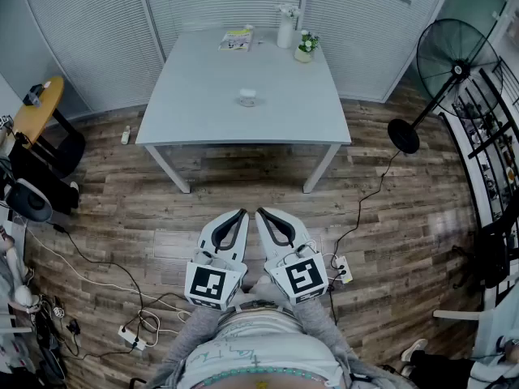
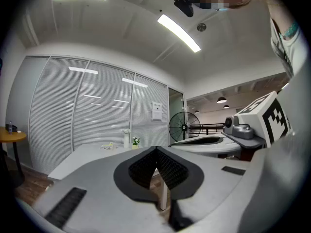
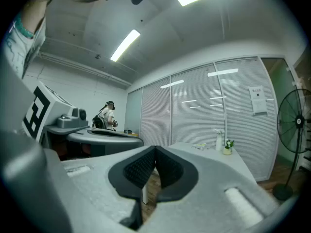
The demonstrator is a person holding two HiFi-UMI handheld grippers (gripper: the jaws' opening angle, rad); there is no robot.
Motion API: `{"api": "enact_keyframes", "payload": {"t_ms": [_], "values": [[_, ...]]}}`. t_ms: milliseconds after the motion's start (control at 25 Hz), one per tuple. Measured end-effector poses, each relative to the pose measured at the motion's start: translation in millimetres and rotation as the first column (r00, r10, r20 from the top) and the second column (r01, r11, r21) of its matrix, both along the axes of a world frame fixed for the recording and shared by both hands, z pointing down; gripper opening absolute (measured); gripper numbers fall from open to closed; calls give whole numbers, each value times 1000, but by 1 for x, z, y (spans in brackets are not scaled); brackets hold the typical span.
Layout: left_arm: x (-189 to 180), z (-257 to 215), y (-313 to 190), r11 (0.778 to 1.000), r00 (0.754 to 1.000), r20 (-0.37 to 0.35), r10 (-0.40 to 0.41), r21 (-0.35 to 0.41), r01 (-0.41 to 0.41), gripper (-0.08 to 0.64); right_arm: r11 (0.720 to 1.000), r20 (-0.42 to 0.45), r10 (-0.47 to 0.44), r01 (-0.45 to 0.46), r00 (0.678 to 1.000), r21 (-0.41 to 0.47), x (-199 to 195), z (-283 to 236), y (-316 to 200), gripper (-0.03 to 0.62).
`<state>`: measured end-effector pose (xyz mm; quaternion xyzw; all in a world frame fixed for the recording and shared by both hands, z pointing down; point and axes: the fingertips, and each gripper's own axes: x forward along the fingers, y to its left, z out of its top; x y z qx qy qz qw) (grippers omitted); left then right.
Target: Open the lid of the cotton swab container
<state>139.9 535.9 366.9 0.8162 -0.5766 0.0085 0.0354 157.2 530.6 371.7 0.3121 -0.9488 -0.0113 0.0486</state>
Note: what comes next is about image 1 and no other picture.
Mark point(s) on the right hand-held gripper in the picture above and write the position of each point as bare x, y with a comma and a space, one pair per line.
302, 280

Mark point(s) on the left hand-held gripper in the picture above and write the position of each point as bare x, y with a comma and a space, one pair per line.
208, 284

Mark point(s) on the person's left forearm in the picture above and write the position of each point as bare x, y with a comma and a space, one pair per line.
194, 330

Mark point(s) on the person's right forearm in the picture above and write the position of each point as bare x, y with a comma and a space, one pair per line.
320, 326

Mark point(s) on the white power strip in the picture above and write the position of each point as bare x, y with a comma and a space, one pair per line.
344, 270
131, 336

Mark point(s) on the white table leg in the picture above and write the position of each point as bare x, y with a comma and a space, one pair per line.
174, 176
320, 170

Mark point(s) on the snake print belt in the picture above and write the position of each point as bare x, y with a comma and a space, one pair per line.
259, 307

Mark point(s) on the person's body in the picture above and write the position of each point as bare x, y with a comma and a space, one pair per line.
259, 338

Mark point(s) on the small white bottle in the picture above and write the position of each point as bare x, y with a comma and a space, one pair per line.
125, 136

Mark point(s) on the small potted flower plant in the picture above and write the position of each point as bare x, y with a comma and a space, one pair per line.
304, 53

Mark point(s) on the pile of black gear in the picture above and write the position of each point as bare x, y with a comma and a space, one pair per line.
52, 338

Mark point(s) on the green yellow magazine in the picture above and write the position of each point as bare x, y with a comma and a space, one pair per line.
235, 41

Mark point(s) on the white vase with white flowers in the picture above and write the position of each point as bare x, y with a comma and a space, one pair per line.
285, 35

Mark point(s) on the white black chair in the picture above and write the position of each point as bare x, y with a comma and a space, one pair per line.
28, 201

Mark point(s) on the black office chair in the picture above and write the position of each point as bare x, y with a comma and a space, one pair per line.
498, 253

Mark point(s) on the round wooden side table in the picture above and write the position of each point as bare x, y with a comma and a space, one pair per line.
40, 112

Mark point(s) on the black device on side table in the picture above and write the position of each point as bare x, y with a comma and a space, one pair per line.
33, 95

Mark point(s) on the black standing fan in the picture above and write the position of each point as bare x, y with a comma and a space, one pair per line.
458, 69

